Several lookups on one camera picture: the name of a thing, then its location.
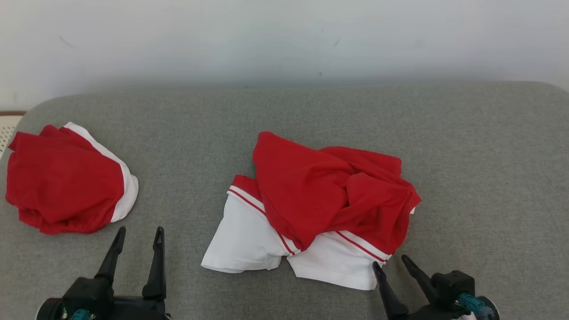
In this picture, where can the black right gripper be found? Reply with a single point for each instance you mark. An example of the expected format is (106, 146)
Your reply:
(426, 313)

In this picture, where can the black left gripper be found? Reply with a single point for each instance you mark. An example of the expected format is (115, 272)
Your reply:
(142, 309)

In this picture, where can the red and white t-shirt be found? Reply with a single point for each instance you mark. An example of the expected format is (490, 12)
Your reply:
(306, 186)

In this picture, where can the white perforated panel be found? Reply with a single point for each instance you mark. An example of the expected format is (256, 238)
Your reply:
(6, 133)

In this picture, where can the red shorts with white stripe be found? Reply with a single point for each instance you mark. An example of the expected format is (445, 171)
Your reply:
(62, 178)

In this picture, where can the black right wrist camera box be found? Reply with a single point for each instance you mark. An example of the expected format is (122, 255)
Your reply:
(451, 284)

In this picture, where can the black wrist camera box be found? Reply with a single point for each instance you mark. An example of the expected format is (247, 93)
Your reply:
(451, 284)
(89, 291)

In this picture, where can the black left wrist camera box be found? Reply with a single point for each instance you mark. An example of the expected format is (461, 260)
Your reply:
(89, 291)

